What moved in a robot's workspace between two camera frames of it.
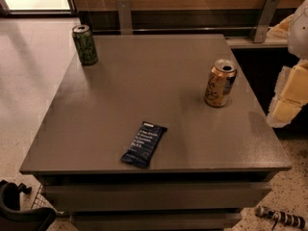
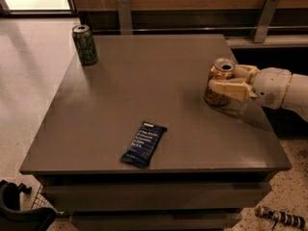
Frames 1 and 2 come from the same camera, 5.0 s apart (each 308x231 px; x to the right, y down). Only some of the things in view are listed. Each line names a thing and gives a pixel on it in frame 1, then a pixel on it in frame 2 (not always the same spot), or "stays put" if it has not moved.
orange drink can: (220, 83) stays put
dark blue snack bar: (143, 144) stays put
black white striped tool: (296, 220) stays put
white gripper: (299, 33) to (270, 87)
